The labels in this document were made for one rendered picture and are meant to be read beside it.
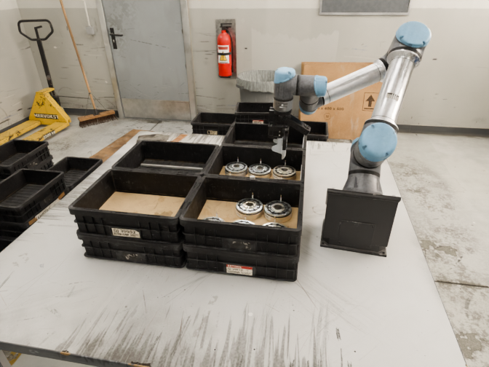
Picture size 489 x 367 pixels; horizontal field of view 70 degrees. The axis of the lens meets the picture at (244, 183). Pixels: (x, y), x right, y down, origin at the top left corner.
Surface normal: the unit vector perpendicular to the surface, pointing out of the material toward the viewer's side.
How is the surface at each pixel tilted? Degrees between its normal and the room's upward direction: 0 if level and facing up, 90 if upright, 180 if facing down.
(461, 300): 0
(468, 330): 0
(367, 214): 90
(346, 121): 73
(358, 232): 90
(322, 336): 0
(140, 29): 90
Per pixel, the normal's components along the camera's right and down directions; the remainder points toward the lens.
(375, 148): -0.15, -0.12
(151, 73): -0.18, 0.50
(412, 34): -0.06, -0.36
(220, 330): -0.01, -0.86
